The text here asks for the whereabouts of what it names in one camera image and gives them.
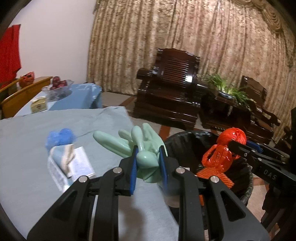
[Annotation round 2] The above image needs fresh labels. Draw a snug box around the glass fruit bowl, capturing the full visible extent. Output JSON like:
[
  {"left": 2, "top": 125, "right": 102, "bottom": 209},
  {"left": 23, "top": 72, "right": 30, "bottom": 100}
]
[{"left": 42, "top": 79, "right": 74, "bottom": 101}]

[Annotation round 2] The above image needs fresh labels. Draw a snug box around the blue tablecloth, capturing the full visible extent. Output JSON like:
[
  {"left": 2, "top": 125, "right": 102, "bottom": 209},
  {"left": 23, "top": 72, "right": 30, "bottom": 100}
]
[{"left": 15, "top": 83, "right": 103, "bottom": 117}]

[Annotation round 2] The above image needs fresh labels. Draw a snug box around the green potted plant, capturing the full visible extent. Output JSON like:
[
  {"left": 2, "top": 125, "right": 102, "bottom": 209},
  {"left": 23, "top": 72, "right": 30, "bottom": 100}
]
[{"left": 203, "top": 74, "right": 255, "bottom": 109}]

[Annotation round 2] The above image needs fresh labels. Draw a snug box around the shiny red plastic bag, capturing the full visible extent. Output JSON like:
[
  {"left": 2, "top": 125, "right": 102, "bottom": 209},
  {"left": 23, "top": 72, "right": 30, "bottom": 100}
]
[{"left": 202, "top": 127, "right": 247, "bottom": 173}]

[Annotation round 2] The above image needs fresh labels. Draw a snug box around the beige paper scrap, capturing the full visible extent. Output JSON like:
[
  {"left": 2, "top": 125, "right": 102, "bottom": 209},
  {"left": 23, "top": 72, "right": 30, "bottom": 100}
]
[{"left": 60, "top": 145, "right": 76, "bottom": 178}]

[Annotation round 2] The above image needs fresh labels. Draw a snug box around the crumpled blue plastic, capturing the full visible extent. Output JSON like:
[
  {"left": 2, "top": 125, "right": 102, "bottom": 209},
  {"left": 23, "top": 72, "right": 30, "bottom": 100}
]
[{"left": 45, "top": 128, "right": 77, "bottom": 149}]

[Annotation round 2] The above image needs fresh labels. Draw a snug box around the bin with black bag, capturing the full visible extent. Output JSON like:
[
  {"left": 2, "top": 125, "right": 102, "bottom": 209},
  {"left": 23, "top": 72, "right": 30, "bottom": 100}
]
[{"left": 165, "top": 130, "right": 254, "bottom": 223}]

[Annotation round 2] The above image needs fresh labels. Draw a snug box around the dark wooden side table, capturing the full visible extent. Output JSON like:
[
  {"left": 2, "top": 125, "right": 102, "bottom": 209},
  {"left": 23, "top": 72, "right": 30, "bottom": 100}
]
[{"left": 200, "top": 91, "right": 252, "bottom": 132}]

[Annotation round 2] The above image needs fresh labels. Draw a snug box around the beige tissue box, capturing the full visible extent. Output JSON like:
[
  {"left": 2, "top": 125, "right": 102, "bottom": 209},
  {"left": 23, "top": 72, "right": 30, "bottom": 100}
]
[{"left": 31, "top": 97, "right": 48, "bottom": 114}]

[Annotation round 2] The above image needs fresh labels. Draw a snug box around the pale green rubber glove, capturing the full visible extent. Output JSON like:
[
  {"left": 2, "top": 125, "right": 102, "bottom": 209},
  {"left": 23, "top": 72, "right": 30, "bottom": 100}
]
[{"left": 93, "top": 123, "right": 180, "bottom": 208}]

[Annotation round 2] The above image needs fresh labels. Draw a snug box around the beige floral curtain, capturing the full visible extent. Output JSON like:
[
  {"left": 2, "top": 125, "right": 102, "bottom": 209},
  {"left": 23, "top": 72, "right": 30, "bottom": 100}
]
[{"left": 87, "top": 0, "right": 296, "bottom": 130}]

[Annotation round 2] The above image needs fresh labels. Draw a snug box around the orange ribbed sheet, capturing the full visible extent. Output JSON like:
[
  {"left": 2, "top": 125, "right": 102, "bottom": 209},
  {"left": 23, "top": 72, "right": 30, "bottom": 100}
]
[{"left": 194, "top": 167, "right": 234, "bottom": 189}]

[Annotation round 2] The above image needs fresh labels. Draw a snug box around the orange plastic bag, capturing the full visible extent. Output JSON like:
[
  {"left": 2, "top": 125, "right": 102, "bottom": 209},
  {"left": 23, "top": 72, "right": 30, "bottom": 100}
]
[{"left": 19, "top": 72, "right": 35, "bottom": 87}]

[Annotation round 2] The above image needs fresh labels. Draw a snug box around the dark wooden armchair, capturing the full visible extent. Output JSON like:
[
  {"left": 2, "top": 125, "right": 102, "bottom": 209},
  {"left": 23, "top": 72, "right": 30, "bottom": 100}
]
[
  {"left": 239, "top": 75, "right": 281, "bottom": 145},
  {"left": 133, "top": 48, "right": 210, "bottom": 130}
]

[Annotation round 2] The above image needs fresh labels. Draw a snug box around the blue white wrapper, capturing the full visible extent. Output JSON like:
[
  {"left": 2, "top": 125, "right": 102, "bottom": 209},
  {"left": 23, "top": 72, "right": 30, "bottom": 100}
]
[{"left": 47, "top": 144, "right": 96, "bottom": 193}]

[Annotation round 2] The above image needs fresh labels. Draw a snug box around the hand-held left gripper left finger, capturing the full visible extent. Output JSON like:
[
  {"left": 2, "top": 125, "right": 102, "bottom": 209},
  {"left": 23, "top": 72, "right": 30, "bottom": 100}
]
[{"left": 26, "top": 146, "right": 139, "bottom": 241}]

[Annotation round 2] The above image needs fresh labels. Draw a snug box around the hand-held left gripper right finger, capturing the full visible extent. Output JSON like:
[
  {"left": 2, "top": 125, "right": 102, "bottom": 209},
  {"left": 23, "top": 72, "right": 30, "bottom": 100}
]
[{"left": 159, "top": 146, "right": 271, "bottom": 241}]

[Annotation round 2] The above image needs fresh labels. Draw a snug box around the red cloth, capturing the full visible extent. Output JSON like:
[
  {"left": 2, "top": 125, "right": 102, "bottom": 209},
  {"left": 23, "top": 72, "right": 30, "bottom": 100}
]
[{"left": 0, "top": 24, "right": 22, "bottom": 90}]

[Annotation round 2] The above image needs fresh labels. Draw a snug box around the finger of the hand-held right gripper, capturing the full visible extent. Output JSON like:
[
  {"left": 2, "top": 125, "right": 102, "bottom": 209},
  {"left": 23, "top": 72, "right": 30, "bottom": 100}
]
[
  {"left": 228, "top": 141, "right": 264, "bottom": 168},
  {"left": 245, "top": 140, "right": 289, "bottom": 160}
]

